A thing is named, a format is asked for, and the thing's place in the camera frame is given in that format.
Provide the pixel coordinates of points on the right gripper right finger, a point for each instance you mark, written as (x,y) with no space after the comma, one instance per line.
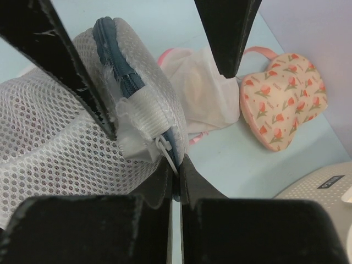
(217,229)

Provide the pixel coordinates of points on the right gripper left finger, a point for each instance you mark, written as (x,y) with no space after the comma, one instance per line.
(131,228)

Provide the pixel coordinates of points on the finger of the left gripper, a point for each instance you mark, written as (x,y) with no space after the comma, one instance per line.
(35,30)
(227,24)

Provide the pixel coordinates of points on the grey trimmed mesh laundry bag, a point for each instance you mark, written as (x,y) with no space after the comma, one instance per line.
(50,145)

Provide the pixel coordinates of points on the cream plastic basket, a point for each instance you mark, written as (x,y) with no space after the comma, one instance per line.
(326,185)

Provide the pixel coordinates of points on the pink mesh bag middle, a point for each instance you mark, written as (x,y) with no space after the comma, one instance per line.
(208,99)

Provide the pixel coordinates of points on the floral orange laundry bag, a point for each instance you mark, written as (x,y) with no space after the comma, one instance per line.
(275,102)

